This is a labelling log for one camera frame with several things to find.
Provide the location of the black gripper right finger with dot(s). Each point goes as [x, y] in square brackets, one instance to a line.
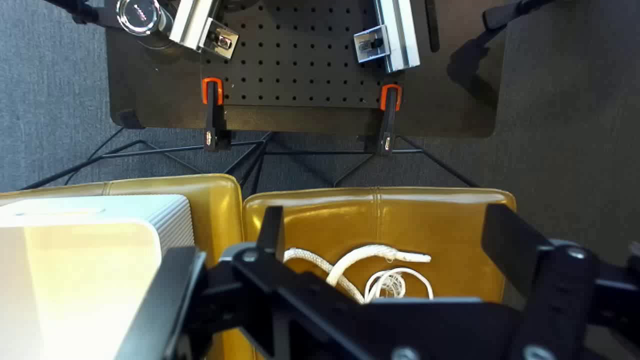
[517, 241]

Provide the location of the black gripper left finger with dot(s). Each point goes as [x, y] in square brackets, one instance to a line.
[220, 300]

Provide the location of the white plastic basket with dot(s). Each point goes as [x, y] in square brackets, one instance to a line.
[80, 267]

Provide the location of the mustard leather chair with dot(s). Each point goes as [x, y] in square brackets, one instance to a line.
[212, 207]
[413, 221]

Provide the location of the orange black clamp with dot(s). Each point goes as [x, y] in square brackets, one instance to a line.
[212, 110]
[389, 116]

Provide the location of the black perforated mounting board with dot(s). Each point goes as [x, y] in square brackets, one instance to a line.
[301, 81]

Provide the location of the round silver disc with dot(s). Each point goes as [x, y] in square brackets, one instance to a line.
[143, 14]

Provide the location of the aluminium extrusion rail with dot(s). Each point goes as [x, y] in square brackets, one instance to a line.
[192, 21]
[400, 33]

